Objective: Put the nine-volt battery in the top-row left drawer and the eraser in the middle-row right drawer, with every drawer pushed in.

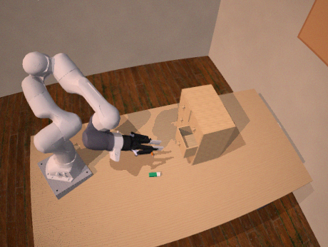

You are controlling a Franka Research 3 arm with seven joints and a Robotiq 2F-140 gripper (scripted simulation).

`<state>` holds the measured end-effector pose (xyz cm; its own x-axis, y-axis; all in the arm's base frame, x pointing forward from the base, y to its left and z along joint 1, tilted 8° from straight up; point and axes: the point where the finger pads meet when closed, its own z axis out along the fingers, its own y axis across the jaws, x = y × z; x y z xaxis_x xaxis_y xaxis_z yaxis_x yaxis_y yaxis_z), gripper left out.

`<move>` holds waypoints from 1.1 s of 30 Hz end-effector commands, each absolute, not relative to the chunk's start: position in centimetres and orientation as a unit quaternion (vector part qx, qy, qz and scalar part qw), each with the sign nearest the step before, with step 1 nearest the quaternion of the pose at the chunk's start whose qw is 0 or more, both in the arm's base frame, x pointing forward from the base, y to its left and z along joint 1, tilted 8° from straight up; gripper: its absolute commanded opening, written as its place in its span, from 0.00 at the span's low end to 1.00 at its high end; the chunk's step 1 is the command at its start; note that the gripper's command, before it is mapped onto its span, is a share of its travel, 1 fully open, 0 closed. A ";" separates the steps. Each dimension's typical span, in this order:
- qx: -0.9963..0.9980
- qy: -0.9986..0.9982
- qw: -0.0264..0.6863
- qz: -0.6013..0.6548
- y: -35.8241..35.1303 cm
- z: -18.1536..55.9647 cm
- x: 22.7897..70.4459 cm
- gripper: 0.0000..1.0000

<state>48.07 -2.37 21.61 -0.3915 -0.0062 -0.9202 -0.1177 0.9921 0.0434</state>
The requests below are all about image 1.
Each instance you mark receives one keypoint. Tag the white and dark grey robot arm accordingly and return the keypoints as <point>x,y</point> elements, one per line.
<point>65,125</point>

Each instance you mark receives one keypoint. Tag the small wooden chest of drawers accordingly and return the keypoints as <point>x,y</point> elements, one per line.
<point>213,119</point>

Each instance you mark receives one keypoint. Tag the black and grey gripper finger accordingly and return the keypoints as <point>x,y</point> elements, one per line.
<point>146,149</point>
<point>143,139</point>

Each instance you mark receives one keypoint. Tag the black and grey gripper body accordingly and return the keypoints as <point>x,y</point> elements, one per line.
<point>126,143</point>

